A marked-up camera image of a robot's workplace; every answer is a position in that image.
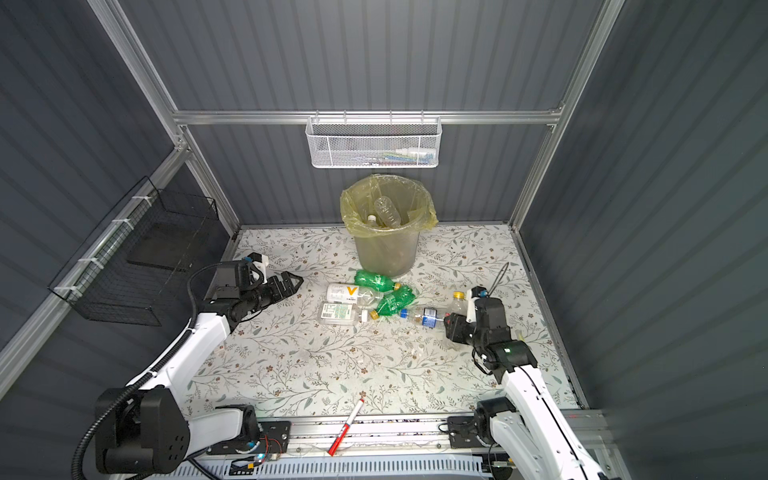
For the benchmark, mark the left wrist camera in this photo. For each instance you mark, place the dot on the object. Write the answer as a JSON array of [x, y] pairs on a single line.
[[232, 279]]

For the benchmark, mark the clear bottle green white label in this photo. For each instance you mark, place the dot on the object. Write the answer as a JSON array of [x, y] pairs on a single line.
[[342, 314]]

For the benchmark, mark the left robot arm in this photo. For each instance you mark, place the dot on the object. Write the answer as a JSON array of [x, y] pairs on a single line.
[[140, 430]]

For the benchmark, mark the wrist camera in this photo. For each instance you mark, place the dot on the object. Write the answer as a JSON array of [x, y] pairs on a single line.
[[479, 292], [232, 279]]

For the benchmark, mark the mesh bin with yellow bag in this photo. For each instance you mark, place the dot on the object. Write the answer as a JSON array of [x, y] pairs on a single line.
[[387, 251]]

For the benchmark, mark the clear bottle blue label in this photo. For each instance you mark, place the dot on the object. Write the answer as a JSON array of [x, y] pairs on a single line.
[[426, 316]]

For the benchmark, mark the clear crushed bottle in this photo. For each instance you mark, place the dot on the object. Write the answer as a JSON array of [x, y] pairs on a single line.
[[387, 212]]

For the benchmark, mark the green bottle yellow cap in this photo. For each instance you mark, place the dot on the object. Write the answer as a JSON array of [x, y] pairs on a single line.
[[393, 302]]

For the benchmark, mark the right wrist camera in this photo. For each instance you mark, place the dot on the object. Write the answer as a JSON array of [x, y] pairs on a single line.
[[479, 292]]

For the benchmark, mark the white bottle in basket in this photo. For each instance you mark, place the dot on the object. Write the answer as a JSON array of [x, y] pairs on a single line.
[[417, 153]]

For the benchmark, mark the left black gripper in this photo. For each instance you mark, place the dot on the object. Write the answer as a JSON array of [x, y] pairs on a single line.
[[278, 294]]

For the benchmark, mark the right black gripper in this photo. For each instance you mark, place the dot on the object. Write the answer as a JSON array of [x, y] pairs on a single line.
[[455, 326]]

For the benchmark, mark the white bottle yellow V label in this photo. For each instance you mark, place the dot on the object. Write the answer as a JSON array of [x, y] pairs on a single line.
[[364, 297]]

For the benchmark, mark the red white marker pen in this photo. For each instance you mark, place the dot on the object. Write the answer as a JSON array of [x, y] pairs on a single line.
[[346, 427]]

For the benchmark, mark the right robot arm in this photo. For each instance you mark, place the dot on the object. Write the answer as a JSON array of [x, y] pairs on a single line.
[[525, 421]]

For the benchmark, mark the black wire wall basket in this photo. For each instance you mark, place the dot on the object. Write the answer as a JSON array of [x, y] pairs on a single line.
[[135, 272]]

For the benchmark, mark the green bottle near bin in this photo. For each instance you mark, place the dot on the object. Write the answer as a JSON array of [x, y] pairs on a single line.
[[377, 282]]

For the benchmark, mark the white wire wall basket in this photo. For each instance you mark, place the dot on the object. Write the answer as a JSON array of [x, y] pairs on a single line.
[[371, 145]]

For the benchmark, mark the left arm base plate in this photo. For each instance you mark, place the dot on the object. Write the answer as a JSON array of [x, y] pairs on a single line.
[[271, 437]]

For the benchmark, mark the clear bottle red label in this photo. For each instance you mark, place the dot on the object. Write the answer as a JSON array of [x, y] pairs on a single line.
[[458, 304]]

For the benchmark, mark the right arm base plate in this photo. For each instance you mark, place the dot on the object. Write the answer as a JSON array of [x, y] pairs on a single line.
[[463, 434]]

